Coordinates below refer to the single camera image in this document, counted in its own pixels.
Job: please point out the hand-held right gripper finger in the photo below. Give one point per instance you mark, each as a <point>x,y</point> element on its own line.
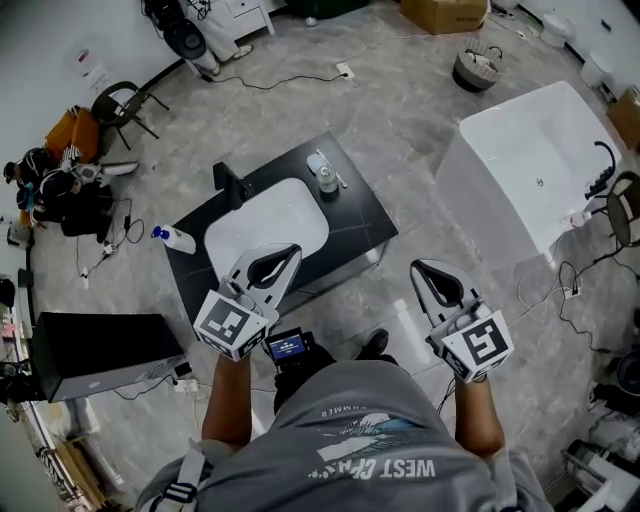
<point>457,277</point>
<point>424,295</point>

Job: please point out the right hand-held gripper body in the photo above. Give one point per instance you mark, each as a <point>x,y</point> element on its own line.
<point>480,345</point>

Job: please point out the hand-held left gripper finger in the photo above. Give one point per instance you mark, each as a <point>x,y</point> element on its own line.
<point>289,277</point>
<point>270,249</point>

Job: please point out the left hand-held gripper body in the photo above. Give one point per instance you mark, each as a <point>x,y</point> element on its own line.
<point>227,322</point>

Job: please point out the clear glass bottle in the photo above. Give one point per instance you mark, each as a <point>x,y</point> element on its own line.
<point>327,181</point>

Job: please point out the white bottle with blue cap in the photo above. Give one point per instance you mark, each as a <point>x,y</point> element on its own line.
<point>177,240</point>

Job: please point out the person's left forearm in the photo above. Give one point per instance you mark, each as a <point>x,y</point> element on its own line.
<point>227,400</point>

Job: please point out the person's right forearm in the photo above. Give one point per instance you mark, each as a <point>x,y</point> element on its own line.
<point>477,420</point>

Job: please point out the white sink basin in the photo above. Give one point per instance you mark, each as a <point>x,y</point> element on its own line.
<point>270,220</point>

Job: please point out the black sink faucet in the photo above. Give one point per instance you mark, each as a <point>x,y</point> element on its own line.
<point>231,182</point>

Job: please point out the black sink counter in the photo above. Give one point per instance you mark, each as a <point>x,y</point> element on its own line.
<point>360,215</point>

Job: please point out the black phone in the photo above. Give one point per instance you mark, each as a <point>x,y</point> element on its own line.
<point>182,369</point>

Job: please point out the black chest display device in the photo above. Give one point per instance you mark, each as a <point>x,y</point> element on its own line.
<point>289,347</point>

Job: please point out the person's black shoe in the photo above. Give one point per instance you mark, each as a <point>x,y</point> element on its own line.
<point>374,342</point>

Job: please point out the light blue soap dish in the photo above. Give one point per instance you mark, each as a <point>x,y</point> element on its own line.
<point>315,163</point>

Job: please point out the small white power strip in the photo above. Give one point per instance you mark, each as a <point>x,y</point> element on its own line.
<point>575,291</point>

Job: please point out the black box cabinet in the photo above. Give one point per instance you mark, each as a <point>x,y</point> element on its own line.
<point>105,345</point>

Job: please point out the white bathtub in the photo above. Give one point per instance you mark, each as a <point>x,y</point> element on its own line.
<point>530,165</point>

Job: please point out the black round fan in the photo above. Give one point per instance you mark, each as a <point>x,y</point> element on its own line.
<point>629,370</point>

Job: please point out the person's gray t-shirt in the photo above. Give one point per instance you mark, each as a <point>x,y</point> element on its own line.
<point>350,450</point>

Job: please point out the metal rack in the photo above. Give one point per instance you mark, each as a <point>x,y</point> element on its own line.
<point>595,470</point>

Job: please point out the white and gray gripper device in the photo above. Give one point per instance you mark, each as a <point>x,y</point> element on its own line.
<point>112,169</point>

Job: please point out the black round mesh chair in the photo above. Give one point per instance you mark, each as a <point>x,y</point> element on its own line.
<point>625,207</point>

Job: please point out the white floor socket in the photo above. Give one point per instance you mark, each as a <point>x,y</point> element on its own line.
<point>345,70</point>

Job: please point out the gray and white basket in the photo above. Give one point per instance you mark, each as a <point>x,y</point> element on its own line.
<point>477,67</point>

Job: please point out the dark folding chair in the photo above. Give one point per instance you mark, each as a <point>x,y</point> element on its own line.
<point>112,107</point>

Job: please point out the orange bag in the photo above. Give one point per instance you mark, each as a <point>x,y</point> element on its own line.
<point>75,135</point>

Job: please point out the white drawer cabinet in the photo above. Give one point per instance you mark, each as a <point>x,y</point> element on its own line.
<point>247,15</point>

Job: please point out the small cardboard box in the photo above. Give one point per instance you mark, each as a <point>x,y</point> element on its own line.
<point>626,110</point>

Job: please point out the white round bin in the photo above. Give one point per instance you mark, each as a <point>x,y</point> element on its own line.
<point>596,67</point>

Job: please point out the large cardboard box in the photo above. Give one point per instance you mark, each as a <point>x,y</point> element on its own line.
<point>442,14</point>

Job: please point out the white wall notice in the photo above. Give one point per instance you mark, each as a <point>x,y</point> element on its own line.
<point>90,65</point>

